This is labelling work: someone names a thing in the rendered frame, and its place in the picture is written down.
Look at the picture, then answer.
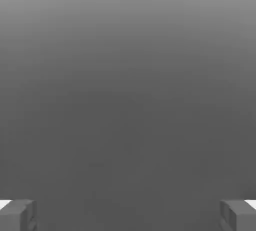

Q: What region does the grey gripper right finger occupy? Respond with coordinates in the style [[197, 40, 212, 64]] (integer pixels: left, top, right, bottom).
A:
[[219, 199, 256, 231]]

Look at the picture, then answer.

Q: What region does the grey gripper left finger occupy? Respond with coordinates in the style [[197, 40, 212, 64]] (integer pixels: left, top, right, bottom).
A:
[[0, 199, 38, 231]]

